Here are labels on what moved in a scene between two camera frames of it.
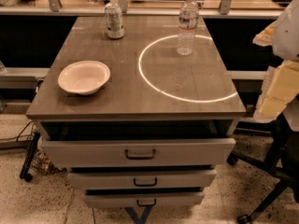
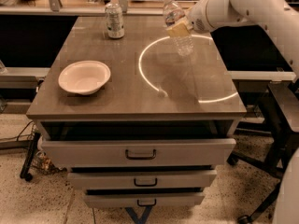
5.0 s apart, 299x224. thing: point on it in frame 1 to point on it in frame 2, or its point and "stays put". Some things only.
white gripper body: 288,36 to 196,19
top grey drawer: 134,153 stays put
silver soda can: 113,18 stays put
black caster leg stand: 29,158 stays put
